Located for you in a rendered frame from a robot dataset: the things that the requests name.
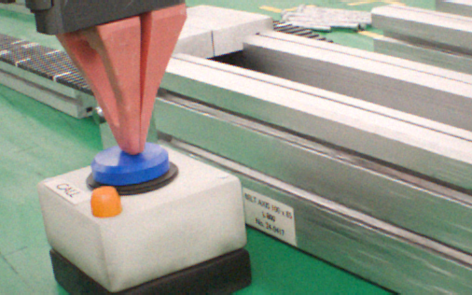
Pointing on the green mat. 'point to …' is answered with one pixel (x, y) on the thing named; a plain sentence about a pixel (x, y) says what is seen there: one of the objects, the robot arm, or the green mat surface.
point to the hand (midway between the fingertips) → (129, 135)
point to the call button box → (149, 233)
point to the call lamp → (105, 203)
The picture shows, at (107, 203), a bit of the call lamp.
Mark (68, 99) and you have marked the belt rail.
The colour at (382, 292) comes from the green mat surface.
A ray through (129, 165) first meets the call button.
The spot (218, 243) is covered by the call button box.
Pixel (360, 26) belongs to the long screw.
